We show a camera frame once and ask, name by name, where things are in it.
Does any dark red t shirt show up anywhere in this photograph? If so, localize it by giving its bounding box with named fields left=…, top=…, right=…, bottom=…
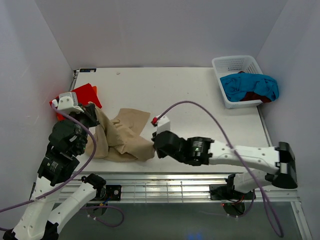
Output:
left=239, top=71, right=273, bottom=103

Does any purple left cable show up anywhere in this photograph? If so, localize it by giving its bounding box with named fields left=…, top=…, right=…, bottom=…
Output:
left=0, top=106, right=125, bottom=232

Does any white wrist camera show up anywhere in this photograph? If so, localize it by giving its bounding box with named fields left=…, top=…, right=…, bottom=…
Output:
left=151, top=115, right=171, bottom=135
left=51, top=91, right=84, bottom=114

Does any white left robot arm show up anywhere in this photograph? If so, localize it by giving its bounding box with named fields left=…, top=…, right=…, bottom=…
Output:
left=3, top=103, right=106, bottom=240

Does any beige t shirt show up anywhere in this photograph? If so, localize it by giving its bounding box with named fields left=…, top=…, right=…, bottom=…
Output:
left=93, top=107, right=155, bottom=163

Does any blue t shirt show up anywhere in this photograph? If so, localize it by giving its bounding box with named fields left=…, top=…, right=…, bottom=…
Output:
left=220, top=72, right=280, bottom=103

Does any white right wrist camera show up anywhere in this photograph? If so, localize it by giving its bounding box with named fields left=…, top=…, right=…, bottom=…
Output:
left=151, top=115, right=171, bottom=135

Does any white plastic basket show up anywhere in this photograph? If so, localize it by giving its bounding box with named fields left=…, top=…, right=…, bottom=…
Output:
left=211, top=55, right=263, bottom=109

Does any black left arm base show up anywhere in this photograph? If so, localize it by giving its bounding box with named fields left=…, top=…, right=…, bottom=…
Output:
left=94, top=185, right=122, bottom=202

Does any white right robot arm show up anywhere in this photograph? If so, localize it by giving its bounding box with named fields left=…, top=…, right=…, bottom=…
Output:
left=152, top=130, right=298, bottom=194

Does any folded red t shirt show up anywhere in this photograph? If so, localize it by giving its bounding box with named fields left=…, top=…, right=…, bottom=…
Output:
left=49, top=83, right=102, bottom=121

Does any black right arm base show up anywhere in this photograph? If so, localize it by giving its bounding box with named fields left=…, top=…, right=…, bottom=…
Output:
left=209, top=184, right=244, bottom=202

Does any aluminium table frame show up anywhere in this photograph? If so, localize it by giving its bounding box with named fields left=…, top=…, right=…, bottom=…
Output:
left=73, top=67, right=297, bottom=203

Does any blue label sticker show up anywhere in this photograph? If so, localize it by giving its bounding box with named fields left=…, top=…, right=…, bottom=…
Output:
left=79, top=68, right=97, bottom=73

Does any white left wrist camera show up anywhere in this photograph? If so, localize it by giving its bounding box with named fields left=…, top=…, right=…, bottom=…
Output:
left=51, top=91, right=84, bottom=114

